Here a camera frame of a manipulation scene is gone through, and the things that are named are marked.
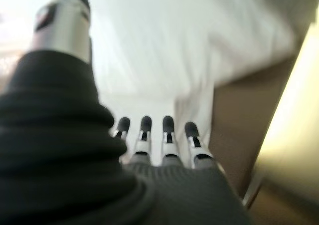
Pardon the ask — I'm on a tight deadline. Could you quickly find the white duvet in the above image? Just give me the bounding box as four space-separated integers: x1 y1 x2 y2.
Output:
81 0 299 167

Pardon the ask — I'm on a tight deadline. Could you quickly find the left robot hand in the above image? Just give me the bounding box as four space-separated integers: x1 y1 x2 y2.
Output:
0 0 252 225

